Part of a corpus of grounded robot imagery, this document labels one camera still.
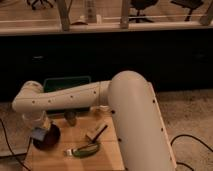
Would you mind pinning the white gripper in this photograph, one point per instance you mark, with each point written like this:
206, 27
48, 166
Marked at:
37, 120

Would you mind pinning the blue sponge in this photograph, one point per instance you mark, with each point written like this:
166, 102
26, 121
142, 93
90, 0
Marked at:
38, 134

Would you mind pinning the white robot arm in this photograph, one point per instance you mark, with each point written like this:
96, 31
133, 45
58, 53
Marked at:
136, 115

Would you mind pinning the dark purple bowl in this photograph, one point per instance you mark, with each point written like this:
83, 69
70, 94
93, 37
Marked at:
51, 138

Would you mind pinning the small brown cup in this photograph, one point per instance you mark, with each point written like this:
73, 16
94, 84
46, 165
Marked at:
71, 118

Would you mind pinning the green plastic tray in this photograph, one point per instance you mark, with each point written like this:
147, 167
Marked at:
60, 83

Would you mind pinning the white shelf ledge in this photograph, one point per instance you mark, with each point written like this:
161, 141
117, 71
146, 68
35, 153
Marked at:
105, 28

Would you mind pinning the black office chair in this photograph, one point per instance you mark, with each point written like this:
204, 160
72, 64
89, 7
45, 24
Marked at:
139, 6

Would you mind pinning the wooden post left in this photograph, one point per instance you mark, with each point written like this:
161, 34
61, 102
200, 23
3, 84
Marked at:
64, 15

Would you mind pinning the wooden post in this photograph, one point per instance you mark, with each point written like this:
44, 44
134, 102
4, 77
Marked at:
124, 20
64, 15

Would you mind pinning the wooden post middle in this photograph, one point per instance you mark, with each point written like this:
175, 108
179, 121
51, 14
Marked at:
124, 20

